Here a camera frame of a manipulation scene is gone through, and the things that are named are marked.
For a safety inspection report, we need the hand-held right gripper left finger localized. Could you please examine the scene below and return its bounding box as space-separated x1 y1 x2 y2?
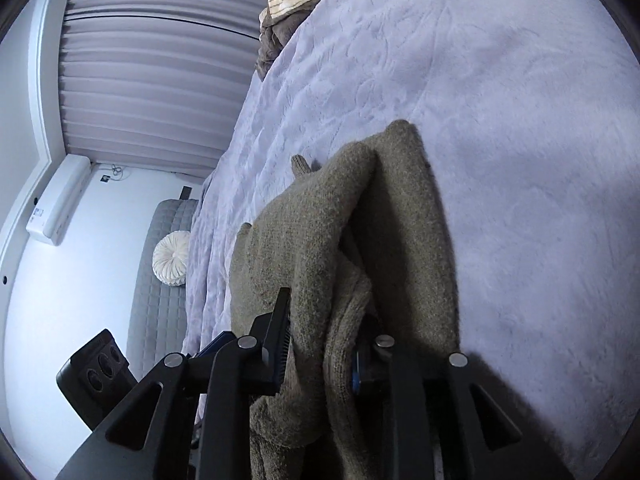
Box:
54 287 293 480

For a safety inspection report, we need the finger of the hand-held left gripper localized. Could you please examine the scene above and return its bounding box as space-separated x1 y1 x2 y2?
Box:
190 331 237 362

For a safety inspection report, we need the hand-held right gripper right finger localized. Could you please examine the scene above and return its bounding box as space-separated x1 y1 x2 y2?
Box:
350 314 577 480

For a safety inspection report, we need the olive brown knit sweater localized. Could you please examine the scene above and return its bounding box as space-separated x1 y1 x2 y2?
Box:
229 119 462 480

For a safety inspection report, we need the grey quilted headboard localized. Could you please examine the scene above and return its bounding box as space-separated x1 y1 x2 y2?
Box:
126 198 202 367

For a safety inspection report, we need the white round pleated pillow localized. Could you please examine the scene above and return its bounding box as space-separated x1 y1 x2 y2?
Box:
152 231 190 287

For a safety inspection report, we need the pale pleated curtain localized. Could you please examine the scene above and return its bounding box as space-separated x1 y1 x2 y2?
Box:
59 0 291 180

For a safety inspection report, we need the lavender textured bed blanket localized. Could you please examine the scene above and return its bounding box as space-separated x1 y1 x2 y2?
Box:
181 0 636 480

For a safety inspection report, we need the brown fleece cloth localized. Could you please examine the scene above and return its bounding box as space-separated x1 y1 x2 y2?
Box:
255 0 346 82

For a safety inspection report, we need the white wall air conditioner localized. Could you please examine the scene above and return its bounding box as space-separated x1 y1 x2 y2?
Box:
25 154 94 247

